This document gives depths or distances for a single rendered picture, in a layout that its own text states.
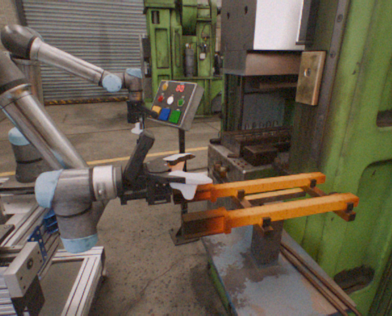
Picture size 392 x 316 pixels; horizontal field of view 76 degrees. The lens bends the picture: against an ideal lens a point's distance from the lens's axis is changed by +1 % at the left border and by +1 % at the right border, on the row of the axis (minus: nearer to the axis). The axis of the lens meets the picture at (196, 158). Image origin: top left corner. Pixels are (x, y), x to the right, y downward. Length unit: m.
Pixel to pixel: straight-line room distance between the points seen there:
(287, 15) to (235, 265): 0.90
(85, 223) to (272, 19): 0.92
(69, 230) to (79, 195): 0.09
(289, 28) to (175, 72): 4.85
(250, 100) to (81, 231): 1.09
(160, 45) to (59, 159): 5.40
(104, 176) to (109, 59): 8.41
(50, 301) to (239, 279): 1.08
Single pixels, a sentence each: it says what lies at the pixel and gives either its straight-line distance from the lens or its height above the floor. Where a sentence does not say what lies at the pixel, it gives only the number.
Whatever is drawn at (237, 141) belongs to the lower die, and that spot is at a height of 0.98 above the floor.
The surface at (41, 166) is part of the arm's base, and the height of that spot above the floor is 0.88.
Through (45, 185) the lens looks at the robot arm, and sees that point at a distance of 0.58.
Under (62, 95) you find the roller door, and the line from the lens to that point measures 9.03.
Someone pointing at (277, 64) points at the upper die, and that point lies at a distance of 1.17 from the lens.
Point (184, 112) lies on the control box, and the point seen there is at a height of 1.04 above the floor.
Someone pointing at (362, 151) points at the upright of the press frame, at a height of 1.06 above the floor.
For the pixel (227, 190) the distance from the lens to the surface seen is 0.63.
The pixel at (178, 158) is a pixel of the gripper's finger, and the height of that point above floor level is 1.10.
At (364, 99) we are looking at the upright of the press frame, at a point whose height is 1.22.
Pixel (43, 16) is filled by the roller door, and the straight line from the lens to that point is 9.03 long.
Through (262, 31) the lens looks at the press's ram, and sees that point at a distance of 1.06.
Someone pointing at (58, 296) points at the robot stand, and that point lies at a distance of 1.62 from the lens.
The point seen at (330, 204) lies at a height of 1.03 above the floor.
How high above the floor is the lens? 1.33
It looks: 22 degrees down
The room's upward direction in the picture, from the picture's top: straight up
